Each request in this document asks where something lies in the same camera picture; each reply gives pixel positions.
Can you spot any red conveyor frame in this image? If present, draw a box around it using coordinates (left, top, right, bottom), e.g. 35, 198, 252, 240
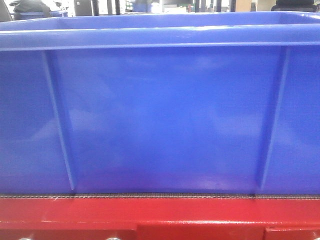
0, 197, 320, 240

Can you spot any dark conveyor belt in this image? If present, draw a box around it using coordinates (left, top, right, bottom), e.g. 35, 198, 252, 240
0, 193, 320, 200

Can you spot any large blue plastic bin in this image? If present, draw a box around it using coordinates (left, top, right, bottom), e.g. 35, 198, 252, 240
0, 11, 320, 195

